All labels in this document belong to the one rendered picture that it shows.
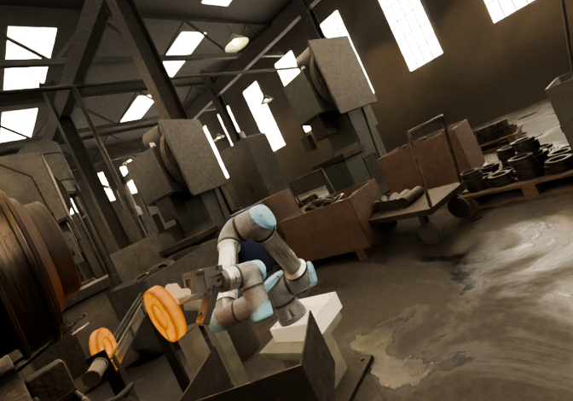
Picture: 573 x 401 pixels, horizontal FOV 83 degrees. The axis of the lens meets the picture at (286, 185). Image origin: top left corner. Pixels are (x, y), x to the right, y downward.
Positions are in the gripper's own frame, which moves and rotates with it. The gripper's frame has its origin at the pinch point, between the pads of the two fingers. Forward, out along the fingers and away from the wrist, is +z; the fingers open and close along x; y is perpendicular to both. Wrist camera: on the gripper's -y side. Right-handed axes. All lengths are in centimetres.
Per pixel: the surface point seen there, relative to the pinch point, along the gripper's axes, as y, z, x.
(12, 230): 25.1, 29.8, 2.7
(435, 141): 83, -361, -49
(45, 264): 17.2, 24.1, -2.2
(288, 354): -40, -63, -30
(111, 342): -15, -2, -67
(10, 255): 19.8, 30.5, 3.5
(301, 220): 25, -207, -144
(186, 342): -29, -38, -77
